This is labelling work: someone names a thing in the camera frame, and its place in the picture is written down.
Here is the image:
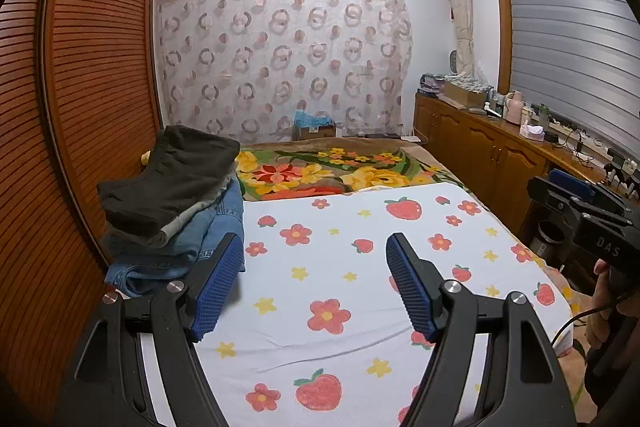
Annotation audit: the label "white power strip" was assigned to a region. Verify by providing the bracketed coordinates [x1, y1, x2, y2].
[550, 119, 608, 152]

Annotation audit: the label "pink thermos jug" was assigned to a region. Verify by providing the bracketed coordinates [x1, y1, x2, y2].
[506, 90, 525, 124]

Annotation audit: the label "blue toy on bed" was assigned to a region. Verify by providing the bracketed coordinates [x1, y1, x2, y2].
[292, 109, 337, 142]

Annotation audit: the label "circle patterned curtain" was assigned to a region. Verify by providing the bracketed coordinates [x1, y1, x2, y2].
[154, 0, 413, 142]

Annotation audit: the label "black cable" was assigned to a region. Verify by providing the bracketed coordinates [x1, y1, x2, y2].
[550, 304, 608, 349]

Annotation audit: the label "wooden louvred wardrobe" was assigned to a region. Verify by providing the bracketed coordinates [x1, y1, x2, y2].
[0, 0, 163, 408]

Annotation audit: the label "cardboard box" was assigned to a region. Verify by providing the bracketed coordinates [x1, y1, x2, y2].
[442, 79, 488, 108]

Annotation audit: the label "wooden window frame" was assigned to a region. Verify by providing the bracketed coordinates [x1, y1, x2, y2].
[490, 0, 591, 95]

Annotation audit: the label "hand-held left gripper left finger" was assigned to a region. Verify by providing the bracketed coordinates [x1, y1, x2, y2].
[52, 232, 246, 427]

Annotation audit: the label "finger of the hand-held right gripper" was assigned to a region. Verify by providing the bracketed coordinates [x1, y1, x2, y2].
[547, 168, 633, 215]
[526, 176, 588, 228]

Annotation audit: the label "dark purple bag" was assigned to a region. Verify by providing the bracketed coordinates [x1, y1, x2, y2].
[421, 73, 446, 95]

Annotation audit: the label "white flower strawberry blanket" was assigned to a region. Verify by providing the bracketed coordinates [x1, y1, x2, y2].
[140, 181, 573, 427]

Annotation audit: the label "grey folded pants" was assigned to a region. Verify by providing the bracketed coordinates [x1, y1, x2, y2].
[102, 172, 236, 250]

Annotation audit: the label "wooden sideboard cabinet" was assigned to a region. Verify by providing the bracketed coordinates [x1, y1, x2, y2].
[414, 91, 640, 258]

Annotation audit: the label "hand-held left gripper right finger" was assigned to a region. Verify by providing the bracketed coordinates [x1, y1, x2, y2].
[385, 232, 576, 427]

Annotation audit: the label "black pants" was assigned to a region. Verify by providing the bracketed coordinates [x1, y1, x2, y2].
[96, 125, 242, 238]

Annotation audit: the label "blue folded jeans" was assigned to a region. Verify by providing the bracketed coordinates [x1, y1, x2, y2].
[104, 179, 247, 300]

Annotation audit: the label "grey window blind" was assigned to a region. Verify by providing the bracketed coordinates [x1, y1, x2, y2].
[502, 0, 640, 152]

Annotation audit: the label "person's right hand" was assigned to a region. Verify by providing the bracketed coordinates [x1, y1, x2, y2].
[584, 257, 640, 353]

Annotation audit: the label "grey trash bin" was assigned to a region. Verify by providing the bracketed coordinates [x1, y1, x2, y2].
[532, 219, 573, 265]

